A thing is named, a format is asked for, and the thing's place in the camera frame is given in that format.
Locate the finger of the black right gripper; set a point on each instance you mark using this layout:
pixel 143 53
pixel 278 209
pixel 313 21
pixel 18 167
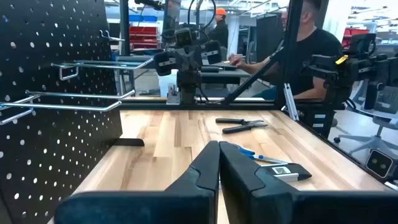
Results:
pixel 211 53
pixel 168 63

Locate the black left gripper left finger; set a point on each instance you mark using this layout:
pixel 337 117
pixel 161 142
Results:
pixel 202 202

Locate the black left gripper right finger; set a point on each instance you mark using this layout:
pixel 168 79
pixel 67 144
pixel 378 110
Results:
pixel 242 193

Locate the black pliers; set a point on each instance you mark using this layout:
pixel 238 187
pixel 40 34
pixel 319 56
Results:
pixel 230 120

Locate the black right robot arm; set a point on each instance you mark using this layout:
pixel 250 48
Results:
pixel 188 84

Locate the neighbouring black robot arm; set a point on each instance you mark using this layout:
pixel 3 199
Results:
pixel 342 74

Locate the short silver peg hook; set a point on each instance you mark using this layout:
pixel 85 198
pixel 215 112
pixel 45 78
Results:
pixel 112 38

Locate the white plastic container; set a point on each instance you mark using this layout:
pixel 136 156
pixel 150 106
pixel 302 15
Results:
pixel 166 84

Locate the person with orange hat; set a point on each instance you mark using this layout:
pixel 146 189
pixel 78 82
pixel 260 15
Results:
pixel 220 32

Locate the dark background desk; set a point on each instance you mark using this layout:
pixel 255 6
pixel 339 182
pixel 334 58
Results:
pixel 224 76

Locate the red storage bins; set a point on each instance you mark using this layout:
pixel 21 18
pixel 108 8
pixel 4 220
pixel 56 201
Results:
pixel 143 31

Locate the silver double prong hook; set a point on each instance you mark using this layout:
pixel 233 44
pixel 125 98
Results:
pixel 77 107
pixel 109 66

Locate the seated person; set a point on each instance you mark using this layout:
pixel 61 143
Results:
pixel 317 46

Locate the black perforated pegboard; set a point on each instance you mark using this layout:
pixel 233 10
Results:
pixel 62 155

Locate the grey office chair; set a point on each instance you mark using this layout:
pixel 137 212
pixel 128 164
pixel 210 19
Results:
pixel 388 99

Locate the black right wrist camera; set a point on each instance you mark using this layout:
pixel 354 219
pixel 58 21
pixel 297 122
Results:
pixel 184 38

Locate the black table-level camera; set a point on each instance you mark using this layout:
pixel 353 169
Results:
pixel 378 163

